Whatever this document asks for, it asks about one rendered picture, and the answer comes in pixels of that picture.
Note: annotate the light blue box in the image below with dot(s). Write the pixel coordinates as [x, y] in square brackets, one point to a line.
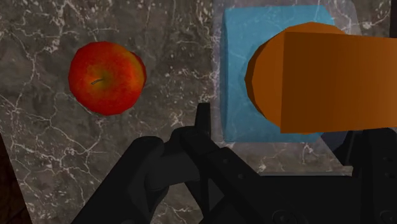
[237, 77]

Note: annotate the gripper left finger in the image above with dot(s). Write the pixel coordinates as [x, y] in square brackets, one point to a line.
[173, 167]

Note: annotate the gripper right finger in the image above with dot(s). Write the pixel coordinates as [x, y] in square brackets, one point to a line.
[377, 173]

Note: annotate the orange mallet-shaped object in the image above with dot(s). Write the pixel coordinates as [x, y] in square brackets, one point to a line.
[328, 83]

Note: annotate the red apple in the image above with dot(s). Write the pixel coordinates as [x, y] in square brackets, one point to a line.
[107, 78]

